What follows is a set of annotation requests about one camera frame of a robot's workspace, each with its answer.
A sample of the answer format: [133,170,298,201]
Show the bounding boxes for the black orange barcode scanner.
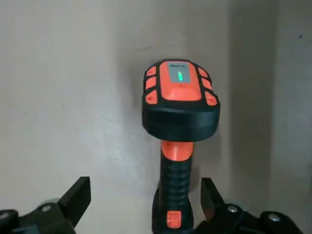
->
[142,58,221,234]

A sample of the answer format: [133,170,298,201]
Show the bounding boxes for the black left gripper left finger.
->
[0,176,91,234]

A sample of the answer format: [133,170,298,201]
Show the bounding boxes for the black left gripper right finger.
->
[195,177,305,234]

